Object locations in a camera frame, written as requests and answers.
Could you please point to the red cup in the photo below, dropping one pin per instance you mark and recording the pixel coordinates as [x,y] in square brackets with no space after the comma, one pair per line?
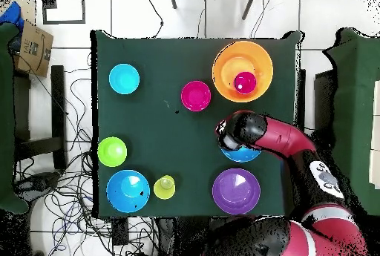
[245,83]

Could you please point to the large purple bowl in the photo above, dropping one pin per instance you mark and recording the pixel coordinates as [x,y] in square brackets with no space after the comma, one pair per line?
[236,192]

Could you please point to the large orange bowl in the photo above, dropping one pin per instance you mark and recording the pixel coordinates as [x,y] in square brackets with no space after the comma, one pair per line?
[237,57]

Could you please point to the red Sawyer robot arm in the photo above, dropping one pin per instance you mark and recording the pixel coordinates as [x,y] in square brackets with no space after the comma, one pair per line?
[282,137]

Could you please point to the dark green tablecloth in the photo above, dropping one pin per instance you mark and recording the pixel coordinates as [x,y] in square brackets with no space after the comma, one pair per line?
[166,137]

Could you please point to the small red bowl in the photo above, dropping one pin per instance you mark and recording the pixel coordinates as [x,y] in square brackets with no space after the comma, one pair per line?
[196,96]

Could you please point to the yellow cup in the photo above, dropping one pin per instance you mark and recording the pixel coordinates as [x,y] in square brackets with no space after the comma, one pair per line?
[164,187]

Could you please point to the small green bowl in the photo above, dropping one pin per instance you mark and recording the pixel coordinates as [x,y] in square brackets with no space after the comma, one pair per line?
[112,152]

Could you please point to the small light blue bowl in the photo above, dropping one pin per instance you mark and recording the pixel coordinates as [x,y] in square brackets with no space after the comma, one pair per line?
[124,78]

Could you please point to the black power box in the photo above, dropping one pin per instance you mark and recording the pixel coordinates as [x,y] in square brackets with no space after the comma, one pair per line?
[120,230]

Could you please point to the black stand base with knob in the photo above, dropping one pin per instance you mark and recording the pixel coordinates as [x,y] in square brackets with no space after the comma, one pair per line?
[38,183]

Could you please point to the green covered side table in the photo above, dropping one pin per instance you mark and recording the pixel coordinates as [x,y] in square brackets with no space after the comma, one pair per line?
[356,104]
[6,119]

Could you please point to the cardboard box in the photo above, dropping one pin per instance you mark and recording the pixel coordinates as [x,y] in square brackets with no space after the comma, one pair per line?
[34,51]

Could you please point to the blue cloth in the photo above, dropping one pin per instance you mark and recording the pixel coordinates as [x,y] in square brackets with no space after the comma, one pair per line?
[13,15]

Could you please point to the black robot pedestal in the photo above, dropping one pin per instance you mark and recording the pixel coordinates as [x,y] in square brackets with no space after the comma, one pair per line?
[184,238]

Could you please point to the black bench frame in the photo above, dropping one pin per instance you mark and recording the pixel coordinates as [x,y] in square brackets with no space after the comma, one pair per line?
[58,104]

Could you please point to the black side frame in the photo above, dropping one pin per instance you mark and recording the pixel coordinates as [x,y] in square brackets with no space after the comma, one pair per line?
[323,104]

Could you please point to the black square floor frame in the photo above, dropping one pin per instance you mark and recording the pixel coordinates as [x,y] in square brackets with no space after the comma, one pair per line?
[49,0]

